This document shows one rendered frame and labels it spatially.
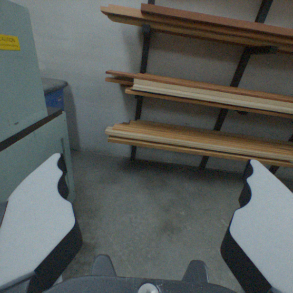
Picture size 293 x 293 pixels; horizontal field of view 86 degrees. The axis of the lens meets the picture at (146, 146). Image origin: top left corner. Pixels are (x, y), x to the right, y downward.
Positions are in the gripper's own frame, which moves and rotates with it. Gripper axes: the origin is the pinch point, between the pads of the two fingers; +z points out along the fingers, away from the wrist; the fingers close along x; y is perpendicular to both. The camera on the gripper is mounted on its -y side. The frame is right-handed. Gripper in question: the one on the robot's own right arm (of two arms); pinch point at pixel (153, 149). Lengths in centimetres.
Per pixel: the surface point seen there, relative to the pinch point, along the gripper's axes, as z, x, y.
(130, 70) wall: 177, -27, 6
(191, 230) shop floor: 77, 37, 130
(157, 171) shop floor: 154, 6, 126
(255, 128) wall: 179, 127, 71
